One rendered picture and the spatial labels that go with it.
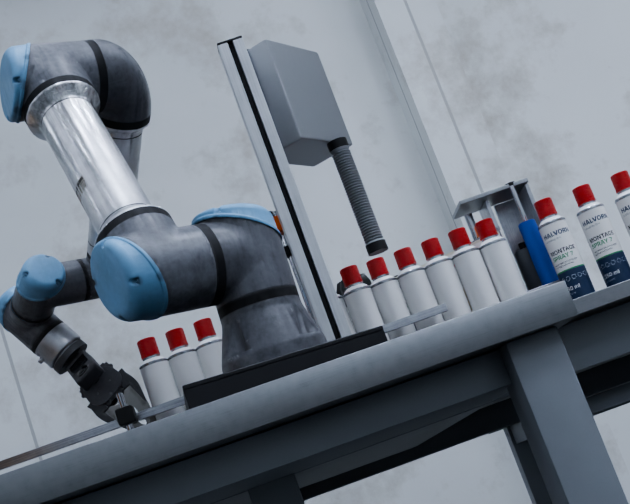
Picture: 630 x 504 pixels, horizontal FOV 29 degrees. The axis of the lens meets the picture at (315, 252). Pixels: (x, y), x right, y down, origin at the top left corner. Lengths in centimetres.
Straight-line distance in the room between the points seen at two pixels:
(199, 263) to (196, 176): 450
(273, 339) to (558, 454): 49
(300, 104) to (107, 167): 47
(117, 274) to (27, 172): 460
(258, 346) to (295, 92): 61
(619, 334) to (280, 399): 52
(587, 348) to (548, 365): 26
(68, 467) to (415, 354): 36
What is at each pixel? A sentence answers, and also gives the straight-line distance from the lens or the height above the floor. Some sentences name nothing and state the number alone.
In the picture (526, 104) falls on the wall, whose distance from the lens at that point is 645.
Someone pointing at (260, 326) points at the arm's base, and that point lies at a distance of 162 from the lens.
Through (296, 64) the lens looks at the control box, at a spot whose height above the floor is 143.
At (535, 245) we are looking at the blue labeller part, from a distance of 223.
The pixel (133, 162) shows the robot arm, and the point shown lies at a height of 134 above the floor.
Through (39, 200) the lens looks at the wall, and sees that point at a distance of 613.
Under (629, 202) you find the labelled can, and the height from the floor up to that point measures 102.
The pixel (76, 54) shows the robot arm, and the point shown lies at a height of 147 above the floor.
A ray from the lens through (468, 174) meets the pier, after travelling 597.
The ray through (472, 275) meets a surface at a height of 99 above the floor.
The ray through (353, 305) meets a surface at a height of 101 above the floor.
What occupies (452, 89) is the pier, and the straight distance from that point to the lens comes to 611.
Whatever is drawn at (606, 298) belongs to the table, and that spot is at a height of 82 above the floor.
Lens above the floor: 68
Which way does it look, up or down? 12 degrees up
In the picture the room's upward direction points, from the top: 20 degrees counter-clockwise
